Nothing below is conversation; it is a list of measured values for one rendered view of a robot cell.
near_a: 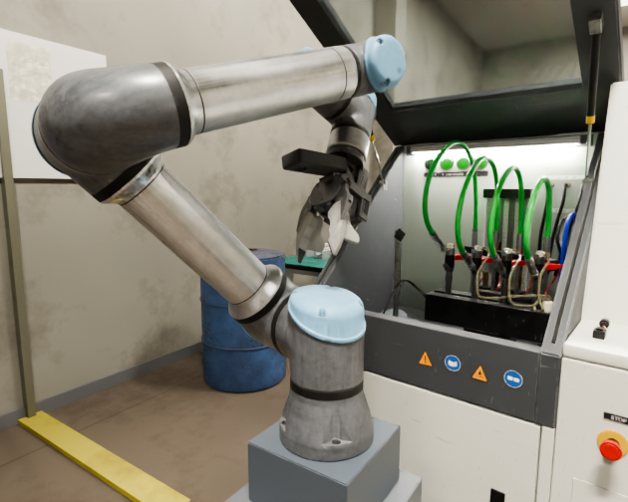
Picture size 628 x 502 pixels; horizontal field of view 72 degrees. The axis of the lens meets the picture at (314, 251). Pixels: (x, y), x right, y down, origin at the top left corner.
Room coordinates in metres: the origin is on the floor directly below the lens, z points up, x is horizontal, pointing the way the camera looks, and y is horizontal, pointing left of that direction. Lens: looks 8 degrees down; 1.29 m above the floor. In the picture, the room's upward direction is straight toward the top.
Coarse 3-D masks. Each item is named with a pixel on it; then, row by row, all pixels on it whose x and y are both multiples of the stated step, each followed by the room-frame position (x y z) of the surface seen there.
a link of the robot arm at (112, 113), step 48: (336, 48) 0.65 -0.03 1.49; (384, 48) 0.65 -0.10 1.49; (48, 96) 0.48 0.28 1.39; (96, 96) 0.46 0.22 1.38; (144, 96) 0.47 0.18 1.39; (192, 96) 0.50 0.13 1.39; (240, 96) 0.54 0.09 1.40; (288, 96) 0.58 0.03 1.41; (336, 96) 0.64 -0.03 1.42; (48, 144) 0.49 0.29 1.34; (96, 144) 0.47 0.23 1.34; (144, 144) 0.48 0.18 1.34
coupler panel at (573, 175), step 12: (552, 168) 1.36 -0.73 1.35; (564, 168) 1.34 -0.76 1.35; (576, 168) 1.32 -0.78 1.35; (552, 180) 1.36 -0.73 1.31; (564, 180) 1.34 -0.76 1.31; (576, 180) 1.32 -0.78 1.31; (552, 192) 1.36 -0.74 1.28; (576, 192) 1.31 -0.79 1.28; (552, 204) 1.35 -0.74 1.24; (564, 204) 1.33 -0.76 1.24; (576, 204) 1.31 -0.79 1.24; (540, 216) 1.37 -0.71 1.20; (552, 216) 1.35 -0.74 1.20; (564, 216) 1.31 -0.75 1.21; (552, 228) 1.35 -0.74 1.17; (552, 252) 1.35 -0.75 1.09
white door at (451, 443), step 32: (384, 384) 1.11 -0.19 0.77; (384, 416) 1.11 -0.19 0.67; (416, 416) 1.05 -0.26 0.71; (448, 416) 1.00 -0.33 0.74; (480, 416) 0.95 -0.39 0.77; (512, 416) 0.91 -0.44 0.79; (416, 448) 1.05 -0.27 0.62; (448, 448) 1.00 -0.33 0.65; (480, 448) 0.94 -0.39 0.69; (512, 448) 0.90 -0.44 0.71; (448, 480) 0.99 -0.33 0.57; (480, 480) 0.94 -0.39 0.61; (512, 480) 0.90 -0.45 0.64
